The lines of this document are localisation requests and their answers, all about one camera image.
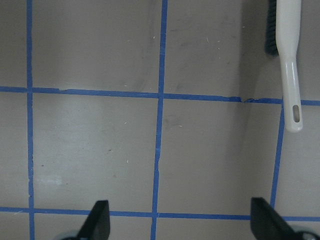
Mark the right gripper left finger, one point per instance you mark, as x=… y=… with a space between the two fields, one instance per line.
x=97 y=225

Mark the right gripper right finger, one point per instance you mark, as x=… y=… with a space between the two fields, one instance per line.
x=267 y=224

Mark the beige hand brush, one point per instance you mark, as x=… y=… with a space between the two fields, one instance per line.
x=282 y=39

